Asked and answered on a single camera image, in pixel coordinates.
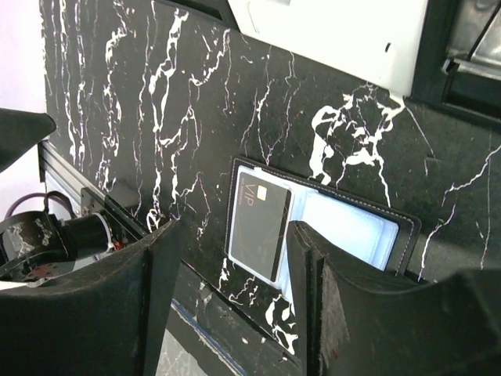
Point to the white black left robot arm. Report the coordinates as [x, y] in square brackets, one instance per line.
[32, 240]

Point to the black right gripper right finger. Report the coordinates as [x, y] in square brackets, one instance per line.
[353, 319]

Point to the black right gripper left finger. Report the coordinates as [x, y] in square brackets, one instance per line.
[107, 318]

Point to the black right bin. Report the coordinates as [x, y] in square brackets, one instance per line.
[458, 60]

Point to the black leather card holder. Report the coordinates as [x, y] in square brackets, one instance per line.
[378, 235]

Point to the black VIP card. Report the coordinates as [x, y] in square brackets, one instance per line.
[259, 218]

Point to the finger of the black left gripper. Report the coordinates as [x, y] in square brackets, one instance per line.
[20, 131]

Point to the white middle bin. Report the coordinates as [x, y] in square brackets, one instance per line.
[374, 40]

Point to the aluminium frame rail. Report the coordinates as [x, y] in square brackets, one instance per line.
[61, 173]

